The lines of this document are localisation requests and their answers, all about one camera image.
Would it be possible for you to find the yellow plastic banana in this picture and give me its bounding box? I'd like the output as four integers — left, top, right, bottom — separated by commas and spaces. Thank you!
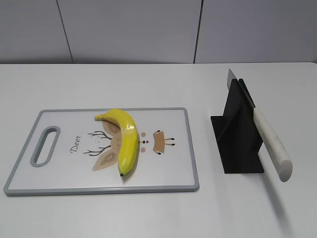
95, 109, 139, 177

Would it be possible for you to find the knife with white handle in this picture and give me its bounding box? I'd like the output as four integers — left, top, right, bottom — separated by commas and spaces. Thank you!
239, 83, 293, 182

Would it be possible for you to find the black knife stand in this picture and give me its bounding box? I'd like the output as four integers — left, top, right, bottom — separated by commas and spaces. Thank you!
211, 79, 264, 174

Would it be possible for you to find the white grey-rimmed cutting board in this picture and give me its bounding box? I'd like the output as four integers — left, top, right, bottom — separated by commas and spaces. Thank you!
3, 108, 199, 196

